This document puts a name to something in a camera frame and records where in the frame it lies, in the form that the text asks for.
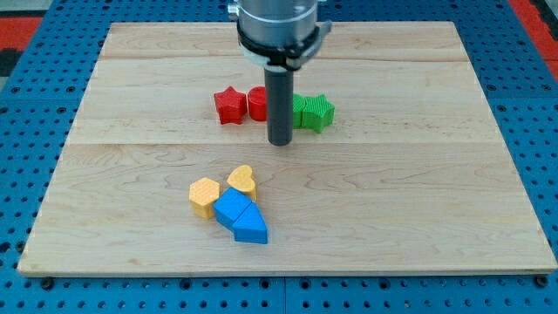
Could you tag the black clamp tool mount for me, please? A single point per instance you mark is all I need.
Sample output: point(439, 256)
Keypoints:
point(284, 58)

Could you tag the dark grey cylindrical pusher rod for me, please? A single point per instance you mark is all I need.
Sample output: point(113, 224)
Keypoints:
point(279, 97)

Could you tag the green star block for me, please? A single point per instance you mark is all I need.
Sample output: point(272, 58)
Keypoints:
point(317, 113)

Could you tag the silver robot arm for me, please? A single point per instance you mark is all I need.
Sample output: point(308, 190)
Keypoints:
point(280, 36)

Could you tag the red star block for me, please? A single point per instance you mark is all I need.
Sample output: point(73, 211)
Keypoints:
point(231, 106)

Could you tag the red cylinder block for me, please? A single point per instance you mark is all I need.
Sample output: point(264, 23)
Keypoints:
point(257, 103)

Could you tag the yellow heart block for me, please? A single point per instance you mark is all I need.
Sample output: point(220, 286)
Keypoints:
point(242, 179)

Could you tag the yellow hexagon block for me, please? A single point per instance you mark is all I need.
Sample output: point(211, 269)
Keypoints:
point(202, 196)

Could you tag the blue square block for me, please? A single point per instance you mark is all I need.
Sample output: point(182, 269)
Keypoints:
point(229, 207)

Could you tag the blue triangle block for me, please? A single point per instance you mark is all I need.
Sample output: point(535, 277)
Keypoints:
point(250, 226)

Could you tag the light wooden board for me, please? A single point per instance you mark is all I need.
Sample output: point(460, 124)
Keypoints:
point(413, 177)

